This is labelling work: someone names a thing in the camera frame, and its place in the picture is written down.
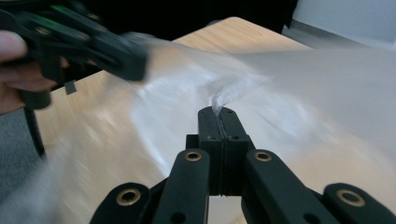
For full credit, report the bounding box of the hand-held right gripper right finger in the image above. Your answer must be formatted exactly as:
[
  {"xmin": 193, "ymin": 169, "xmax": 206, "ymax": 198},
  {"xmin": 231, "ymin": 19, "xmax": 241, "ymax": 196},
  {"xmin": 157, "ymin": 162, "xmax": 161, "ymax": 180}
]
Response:
[{"xmin": 221, "ymin": 106, "xmax": 256, "ymax": 197}]

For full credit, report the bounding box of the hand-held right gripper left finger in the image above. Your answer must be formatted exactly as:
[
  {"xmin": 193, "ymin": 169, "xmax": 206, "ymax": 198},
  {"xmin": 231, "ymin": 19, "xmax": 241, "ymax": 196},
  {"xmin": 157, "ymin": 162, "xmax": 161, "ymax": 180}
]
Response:
[{"xmin": 185, "ymin": 105, "xmax": 224, "ymax": 197}]

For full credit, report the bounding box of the clear plastic bag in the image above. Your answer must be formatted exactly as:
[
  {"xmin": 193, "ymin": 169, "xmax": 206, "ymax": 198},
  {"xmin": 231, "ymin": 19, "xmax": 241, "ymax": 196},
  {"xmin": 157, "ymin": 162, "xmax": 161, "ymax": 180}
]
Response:
[{"xmin": 0, "ymin": 31, "xmax": 396, "ymax": 224}]

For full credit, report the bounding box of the grey tape strip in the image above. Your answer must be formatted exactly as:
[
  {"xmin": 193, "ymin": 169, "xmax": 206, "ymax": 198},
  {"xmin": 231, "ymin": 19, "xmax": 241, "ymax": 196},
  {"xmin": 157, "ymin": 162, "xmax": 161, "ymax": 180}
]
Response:
[{"xmin": 64, "ymin": 79, "xmax": 78, "ymax": 95}]

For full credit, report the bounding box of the white partition panel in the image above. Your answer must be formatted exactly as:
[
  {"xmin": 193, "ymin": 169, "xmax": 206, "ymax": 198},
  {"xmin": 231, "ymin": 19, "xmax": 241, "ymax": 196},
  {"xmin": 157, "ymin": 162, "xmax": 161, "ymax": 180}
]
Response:
[{"xmin": 290, "ymin": 0, "xmax": 396, "ymax": 49}]

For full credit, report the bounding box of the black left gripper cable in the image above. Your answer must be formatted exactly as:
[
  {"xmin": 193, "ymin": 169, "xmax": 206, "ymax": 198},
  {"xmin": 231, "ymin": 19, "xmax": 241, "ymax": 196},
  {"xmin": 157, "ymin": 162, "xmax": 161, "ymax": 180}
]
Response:
[{"xmin": 23, "ymin": 106, "xmax": 47, "ymax": 159}]

